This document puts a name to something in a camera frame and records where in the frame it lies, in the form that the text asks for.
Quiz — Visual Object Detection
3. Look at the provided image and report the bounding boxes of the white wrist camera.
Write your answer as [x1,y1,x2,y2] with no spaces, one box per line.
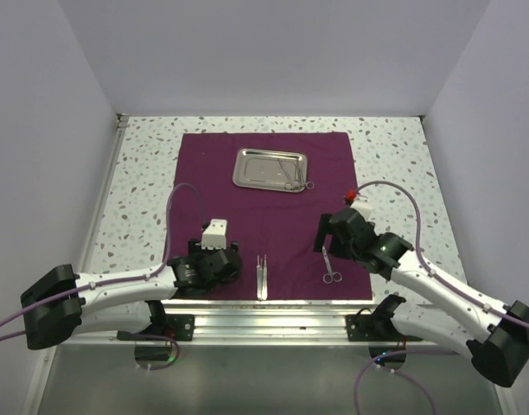
[350,198,373,221]
[201,219,227,250]

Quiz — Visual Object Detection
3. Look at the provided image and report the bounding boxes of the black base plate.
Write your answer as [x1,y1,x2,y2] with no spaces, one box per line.
[117,314,195,342]
[345,299,423,342]

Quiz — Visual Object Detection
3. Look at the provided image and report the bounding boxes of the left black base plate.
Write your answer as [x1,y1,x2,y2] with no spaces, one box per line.
[117,314,195,342]

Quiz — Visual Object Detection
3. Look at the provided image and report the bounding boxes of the aluminium rail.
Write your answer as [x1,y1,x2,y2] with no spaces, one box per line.
[42,305,499,346]
[73,113,131,272]

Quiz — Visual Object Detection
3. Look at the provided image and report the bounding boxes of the aluminium left side rail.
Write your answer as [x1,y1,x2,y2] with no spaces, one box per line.
[73,113,131,272]

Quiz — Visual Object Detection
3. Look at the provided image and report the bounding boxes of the steel scalpel handle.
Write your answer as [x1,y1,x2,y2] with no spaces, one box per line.
[261,254,268,301]
[256,255,263,301]

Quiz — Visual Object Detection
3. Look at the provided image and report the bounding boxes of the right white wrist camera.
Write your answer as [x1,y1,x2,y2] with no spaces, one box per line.
[350,198,373,221]

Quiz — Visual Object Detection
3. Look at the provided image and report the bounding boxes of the steel instrument tray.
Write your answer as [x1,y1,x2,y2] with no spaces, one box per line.
[233,148,308,194]

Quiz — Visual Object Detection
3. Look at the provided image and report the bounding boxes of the aluminium front rail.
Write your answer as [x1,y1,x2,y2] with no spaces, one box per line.
[42,305,499,346]

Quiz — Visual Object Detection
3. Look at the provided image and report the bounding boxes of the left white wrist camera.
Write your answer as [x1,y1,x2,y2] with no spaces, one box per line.
[201,219,227,250]

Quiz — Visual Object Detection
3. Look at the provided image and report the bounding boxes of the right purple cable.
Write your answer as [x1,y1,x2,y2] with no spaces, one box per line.
[344,180,529,415]

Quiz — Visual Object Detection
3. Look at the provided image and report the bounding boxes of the steel ring-handled scissors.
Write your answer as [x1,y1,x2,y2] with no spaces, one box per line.
[322,246,342,284]

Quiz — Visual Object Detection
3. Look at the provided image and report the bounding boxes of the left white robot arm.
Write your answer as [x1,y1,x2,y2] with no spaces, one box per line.
[20,239,243,350]

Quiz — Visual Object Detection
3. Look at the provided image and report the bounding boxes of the purple cloth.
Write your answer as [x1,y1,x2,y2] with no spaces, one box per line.
[169,132,372,300]

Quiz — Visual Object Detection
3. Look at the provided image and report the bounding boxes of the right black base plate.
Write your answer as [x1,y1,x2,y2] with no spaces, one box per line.
[345,299,423,342]

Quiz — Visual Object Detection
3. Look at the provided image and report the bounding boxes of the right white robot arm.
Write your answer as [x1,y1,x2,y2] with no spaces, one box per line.
[314,207,529,387]

